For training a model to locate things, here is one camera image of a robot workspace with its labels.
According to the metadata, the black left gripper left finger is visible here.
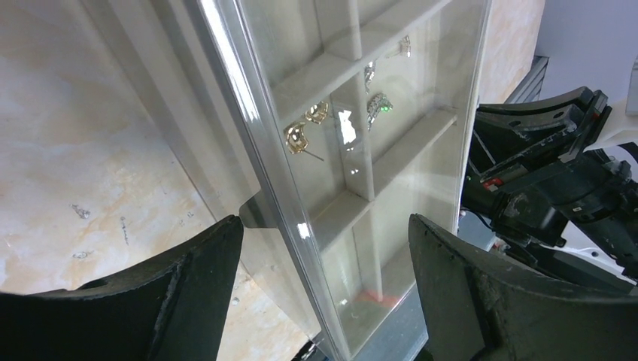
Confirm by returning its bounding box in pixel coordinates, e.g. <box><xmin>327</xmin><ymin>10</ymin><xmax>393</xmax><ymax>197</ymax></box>
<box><xmin>1</xmin><ymin>215</ymin><xmax>244</xmax><ymax>360</ymax></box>

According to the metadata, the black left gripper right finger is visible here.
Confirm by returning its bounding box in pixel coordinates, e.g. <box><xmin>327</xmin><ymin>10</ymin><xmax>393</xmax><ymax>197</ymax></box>
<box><xmin>409</xmin><ymin>214</ymin><xmax>637</xmax><ymax>360</ymax></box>

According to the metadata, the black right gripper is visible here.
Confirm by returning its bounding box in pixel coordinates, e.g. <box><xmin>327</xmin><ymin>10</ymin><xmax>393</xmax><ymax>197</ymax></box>
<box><xmin>469</xmin><ymin>86</ymin><xmax>637</xmax><ymax>280</ymax></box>

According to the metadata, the silver hoop earring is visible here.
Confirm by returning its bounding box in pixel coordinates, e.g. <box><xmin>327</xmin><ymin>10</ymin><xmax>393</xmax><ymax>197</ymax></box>
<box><xmin>366</xmin><ymin>93</ymin><xmax>393</xmax><ymax>131</ymax></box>

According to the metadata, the beige compartment jewelry tray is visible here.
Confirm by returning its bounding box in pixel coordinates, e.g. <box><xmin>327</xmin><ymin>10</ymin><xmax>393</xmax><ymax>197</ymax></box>
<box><xmin>240</xmin><ymin>1</ymin><xmax>491</xmax><ymax>360</ymax></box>

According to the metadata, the silver crystal bar earring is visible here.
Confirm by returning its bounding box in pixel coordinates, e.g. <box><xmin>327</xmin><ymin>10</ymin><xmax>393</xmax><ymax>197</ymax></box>
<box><xmin>363</xmin><ymin>61</ymin><xmax>376</xmax><ymax>93</ymax></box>

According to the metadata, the clear acrylic box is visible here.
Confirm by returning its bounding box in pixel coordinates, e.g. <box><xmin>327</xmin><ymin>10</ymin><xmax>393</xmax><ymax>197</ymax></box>
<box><xmin>85</xmin><ymin>1</ymin><xmax>491</xmax><ymax>360</ymax></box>

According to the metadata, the small gold stud earring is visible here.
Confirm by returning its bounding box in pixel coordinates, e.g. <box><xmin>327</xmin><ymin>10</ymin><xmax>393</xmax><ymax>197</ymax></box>
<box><xmin>283</xmin><ymin>121</ymin><xmax>324</xmax><ymax>162</ymax></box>

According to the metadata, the small gold earring piece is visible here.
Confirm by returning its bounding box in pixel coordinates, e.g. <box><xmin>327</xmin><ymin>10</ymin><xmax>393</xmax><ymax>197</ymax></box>
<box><xmin>304</xmin><ymin>101</ymin><xmax>330</xmax><ymax>125</ymax></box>

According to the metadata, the small silver stud earring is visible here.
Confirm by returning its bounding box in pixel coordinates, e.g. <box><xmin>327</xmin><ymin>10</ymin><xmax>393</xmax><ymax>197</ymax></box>
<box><xmin>385</xmin><ymin>35</ymin><xmax>412</xmax><ymax>59</ymax></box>

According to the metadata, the aluminium frame rail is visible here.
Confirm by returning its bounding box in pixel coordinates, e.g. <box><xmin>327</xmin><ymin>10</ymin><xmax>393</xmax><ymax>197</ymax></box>
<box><xmin>505</xmin><ymin>56</ymin><xmax>549</xmax><ymax>104</ymax></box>

